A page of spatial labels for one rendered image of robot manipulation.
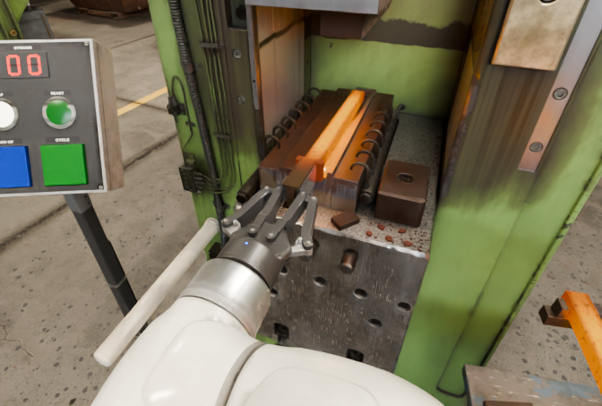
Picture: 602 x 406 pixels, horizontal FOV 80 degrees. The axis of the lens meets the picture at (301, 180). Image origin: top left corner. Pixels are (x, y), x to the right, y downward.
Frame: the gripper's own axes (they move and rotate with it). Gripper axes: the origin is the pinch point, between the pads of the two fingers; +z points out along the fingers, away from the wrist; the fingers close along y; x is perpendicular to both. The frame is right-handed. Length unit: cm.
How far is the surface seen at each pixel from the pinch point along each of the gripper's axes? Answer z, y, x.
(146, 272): 37, -93, -104
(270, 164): 10.9, -10.3, -6.0
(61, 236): 40, -152, -105
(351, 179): 9.8, 6.2, -4.8
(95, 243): 0, -56, -34
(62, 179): -8.1, -43.7, -5.2
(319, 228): 3.6, 2.3, -12.8
